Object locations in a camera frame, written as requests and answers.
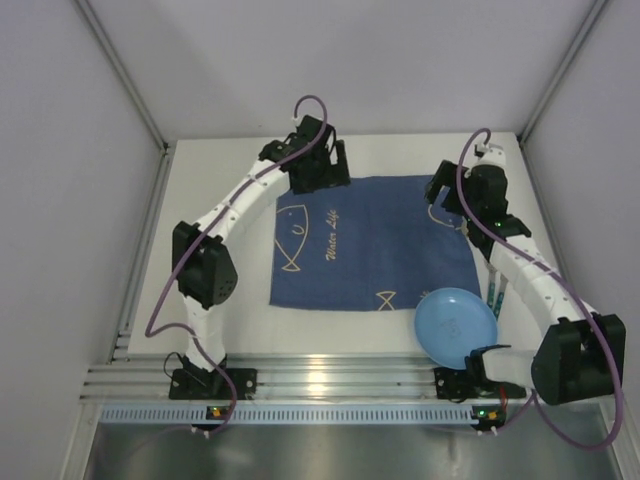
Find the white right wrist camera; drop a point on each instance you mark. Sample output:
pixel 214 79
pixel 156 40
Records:
pixel 489 154

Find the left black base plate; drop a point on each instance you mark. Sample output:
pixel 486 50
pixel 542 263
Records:
pixel 196 384

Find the right aluminium frame post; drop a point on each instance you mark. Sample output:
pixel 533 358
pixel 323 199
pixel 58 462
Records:
pixel 588 24

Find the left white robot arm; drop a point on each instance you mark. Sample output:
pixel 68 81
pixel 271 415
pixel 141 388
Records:
pixel 208 276

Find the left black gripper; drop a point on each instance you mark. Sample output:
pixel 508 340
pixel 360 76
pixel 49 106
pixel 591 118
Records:
pixel 330 163

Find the metal spoon teal handle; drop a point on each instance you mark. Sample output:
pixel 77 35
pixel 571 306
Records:
pixel 491 287

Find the aluminium frame post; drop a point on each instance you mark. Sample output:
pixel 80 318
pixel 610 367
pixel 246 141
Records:
pixel 588 24
pixel 99 33

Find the blue cloth placemat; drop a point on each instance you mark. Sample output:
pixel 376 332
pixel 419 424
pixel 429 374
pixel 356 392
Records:
pixel 374 245

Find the perforated grey cable duct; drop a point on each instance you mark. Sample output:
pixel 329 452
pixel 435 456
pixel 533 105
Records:
pixel 299 414

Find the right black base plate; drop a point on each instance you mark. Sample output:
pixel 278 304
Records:
pixel 458 386

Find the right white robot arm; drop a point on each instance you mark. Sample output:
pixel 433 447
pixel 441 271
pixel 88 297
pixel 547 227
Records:
pixel 581 353

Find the aluminium mounting rail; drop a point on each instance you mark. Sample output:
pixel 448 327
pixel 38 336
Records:
pixel 324 378

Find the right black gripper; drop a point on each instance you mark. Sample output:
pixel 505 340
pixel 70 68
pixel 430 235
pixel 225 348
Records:
pixel 446 182

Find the metal fork teal handle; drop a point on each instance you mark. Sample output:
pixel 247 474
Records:
pixel 499 298

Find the light blue plastic plate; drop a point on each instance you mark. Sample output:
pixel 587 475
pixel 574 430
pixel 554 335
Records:
pixel 450 323

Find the left aluminium frame post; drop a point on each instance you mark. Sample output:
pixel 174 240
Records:
pixel 99 33

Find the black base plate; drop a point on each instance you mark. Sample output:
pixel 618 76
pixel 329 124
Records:
pixel 458 386
pixel 196 384

